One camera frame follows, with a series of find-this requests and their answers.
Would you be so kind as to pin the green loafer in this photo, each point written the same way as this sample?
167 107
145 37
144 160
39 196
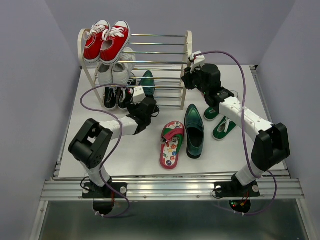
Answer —
194 127
148 84

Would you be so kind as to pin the green sneaker lower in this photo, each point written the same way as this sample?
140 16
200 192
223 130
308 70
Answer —
224 127

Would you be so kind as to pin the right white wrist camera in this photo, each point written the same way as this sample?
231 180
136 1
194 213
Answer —
197 61

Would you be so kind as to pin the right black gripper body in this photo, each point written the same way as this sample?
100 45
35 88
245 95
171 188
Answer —
193 80

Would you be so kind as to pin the red canvas sneaker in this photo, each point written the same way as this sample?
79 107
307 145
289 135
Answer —
94 40
114 41

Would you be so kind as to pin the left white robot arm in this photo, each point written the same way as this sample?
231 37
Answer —
90 144

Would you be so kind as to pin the aluminium rail frame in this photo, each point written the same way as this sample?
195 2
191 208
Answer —
136 159

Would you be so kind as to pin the left black canvas sneaker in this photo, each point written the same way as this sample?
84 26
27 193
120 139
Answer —
110 98

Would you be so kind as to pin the left white sneaker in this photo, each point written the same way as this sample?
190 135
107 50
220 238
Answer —
104 74

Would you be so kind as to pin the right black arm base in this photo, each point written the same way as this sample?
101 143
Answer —
234 189

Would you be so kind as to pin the green loafer on table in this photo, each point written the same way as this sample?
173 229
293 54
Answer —
194 127

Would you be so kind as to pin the green sneaker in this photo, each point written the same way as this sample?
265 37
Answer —
224 127
210 114

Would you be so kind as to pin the left red canvas sneaker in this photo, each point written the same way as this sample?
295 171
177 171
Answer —
94 40

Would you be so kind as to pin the right red canvas sneaker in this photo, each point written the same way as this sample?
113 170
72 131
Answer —
114 41

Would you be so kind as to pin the green sneaker upper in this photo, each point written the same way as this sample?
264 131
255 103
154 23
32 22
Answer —
210 114

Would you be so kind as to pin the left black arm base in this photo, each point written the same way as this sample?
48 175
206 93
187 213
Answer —
92 191

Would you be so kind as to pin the cream shoe shelf with rods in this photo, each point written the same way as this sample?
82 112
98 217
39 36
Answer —
166 56

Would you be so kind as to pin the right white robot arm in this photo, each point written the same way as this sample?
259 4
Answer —
270 141

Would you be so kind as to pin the pink sandal front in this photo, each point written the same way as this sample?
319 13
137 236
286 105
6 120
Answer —
172 138

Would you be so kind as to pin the right white sneaker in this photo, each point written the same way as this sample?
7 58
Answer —
121 71

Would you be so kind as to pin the black canvas sneaker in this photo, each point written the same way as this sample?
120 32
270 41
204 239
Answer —
124 96
110 98

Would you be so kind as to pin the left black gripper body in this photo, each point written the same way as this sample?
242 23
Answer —
133 108

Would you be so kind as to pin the right black canvas sneaker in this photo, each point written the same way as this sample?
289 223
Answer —
124 96

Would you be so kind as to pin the white sneaker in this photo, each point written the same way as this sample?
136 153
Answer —
104 74
121 71

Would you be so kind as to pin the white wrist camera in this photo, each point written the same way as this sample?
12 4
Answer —
197 61
138 95

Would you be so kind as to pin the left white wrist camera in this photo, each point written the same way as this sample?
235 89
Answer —
138 95

